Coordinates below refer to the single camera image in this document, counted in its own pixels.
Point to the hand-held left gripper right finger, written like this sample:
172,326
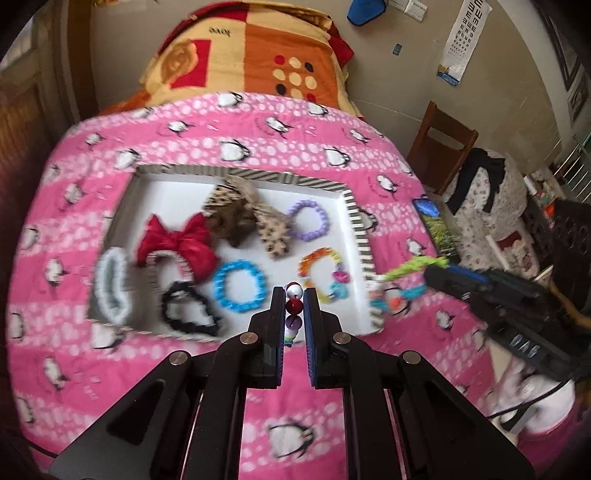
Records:
308,332

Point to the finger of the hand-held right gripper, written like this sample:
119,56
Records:
452,279

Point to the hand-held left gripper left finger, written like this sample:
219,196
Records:
280,323

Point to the light blue scrunchie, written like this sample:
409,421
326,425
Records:
121,309

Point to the white tray with striped rim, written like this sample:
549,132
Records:
184,194

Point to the white soft object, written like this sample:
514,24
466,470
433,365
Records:
540,397

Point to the floral padded stool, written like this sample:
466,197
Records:
503,203

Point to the leopard print hair bow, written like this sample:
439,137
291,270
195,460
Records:
272,230

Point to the black plastic crate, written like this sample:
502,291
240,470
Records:
572,235

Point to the black scrunchie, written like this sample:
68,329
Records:
171,314

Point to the black cloth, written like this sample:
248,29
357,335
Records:
475,170

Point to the red satin hair bow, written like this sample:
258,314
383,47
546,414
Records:
194,244

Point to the striped hair hoop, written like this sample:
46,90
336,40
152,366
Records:
178,257

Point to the brown wooden chair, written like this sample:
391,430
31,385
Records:
443,138

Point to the pink penguin print blanket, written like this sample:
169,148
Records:
323,138

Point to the orange patterned blanket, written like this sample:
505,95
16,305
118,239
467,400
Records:
258,55

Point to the blue hanging cloth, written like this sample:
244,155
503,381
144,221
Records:
364,11

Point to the brown wooden door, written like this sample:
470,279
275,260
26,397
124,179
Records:
27,106

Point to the wall calendar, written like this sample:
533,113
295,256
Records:
461,41

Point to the white wall switch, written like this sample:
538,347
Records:
411,8

